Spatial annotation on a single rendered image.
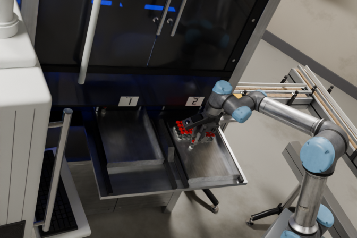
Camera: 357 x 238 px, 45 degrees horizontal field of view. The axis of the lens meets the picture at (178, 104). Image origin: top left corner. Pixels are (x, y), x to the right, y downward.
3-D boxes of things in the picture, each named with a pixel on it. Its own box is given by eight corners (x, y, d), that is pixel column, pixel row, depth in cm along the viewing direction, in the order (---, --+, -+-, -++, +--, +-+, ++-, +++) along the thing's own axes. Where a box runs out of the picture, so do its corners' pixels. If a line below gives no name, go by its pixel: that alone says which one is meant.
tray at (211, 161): (164, 126, 210) (167, 121, 207) (211, 125, 221) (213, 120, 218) (186, 183, 188) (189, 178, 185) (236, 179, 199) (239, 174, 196)
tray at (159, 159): (91, 110, 202) (93, 105, 200) (143, 110, 213) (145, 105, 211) (105, 168, 180) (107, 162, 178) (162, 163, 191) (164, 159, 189)
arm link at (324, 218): (325, 231, 190) (342, 215, 182) (311, 247, 181) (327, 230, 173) (304, 212, 195) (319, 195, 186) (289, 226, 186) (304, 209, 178)
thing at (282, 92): (210, 112, 234) (220, 91, 224) (200, 93, 244) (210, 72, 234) (307, 111, 263) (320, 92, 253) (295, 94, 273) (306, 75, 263)
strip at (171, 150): (164, 155, 196) (168, 146, 192) (170, 154, 197) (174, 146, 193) (173, 180, 187) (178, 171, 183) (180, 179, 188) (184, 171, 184)
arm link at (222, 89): (227, 94, 175) (212, 81, 178) (217, 112, 182) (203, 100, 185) (238, 88, 180) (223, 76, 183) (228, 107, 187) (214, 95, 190)
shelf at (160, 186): (80, 113, 201) (81, 111, 200) (210, 112, 231) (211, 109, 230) (100, 200, 170) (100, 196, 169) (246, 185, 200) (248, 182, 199)
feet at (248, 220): (243, 218, 296) (251, 206, 287) (299, 210, 317) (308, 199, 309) (247, 228, 291) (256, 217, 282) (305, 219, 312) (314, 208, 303)
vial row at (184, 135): (176, 136, 207) (179, 130, 204) (209, 135, 214) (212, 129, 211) (178, 140, 205) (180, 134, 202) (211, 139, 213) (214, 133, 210)
